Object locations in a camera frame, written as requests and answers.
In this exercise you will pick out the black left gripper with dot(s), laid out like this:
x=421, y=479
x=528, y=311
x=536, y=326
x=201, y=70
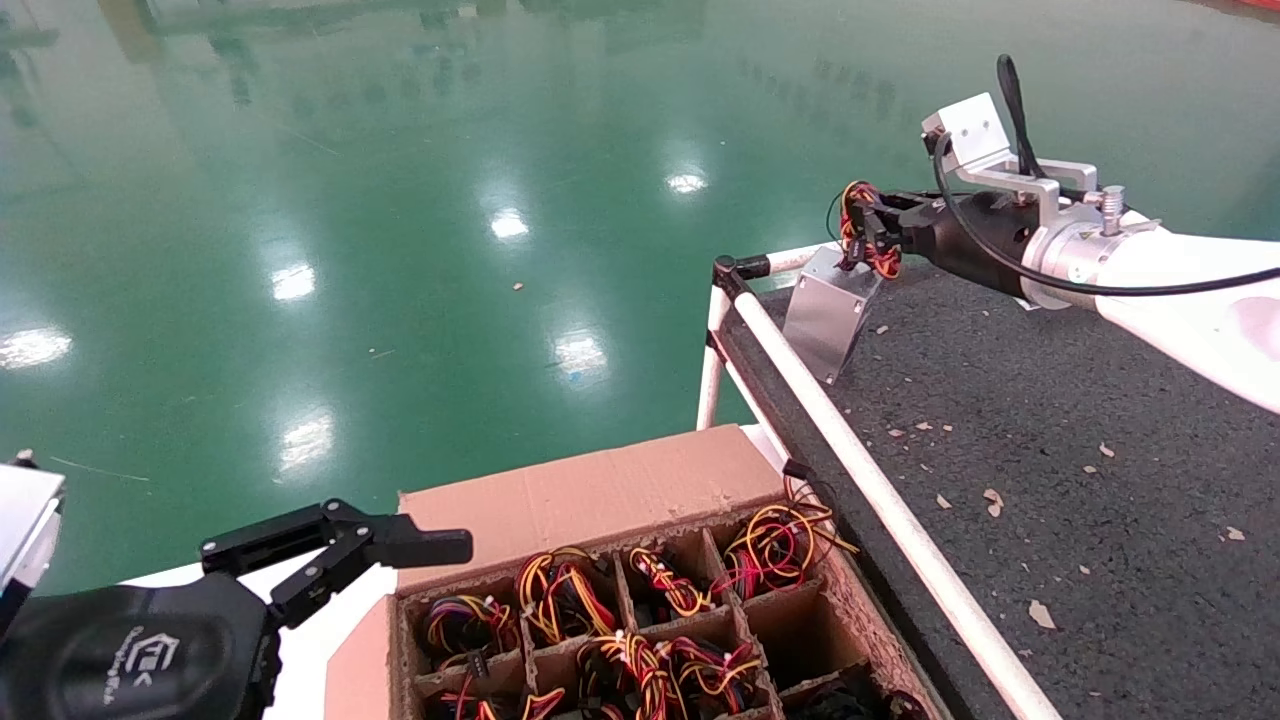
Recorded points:
x=130, y=650

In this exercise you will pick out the black pipe corner joint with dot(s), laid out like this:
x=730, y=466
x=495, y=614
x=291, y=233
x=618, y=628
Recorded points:
x=735, y=270

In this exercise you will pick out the white pipe rail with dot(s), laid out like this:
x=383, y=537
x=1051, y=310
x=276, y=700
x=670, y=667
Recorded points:
x=800, y=258
x=883, y=490

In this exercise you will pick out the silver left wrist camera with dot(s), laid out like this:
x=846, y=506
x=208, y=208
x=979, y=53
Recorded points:
x=25, y=520

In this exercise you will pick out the white pipe table leg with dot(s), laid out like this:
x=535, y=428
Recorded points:
x=712, y=380

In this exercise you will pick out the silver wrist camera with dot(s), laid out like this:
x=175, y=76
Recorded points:
x=965, y=130
x=25, y=520

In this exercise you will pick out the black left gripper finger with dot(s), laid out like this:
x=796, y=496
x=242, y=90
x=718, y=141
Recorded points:
x=420, y=548

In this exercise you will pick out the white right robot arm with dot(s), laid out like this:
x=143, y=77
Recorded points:
x=1220, y=330

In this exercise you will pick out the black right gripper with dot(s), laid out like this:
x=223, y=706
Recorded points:
x=970, y=240

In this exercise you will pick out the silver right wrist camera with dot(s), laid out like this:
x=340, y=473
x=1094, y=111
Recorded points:
x=965, y=130

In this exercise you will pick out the divided brown cardboard box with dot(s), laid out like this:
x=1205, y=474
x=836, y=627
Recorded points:
x=600, y=490

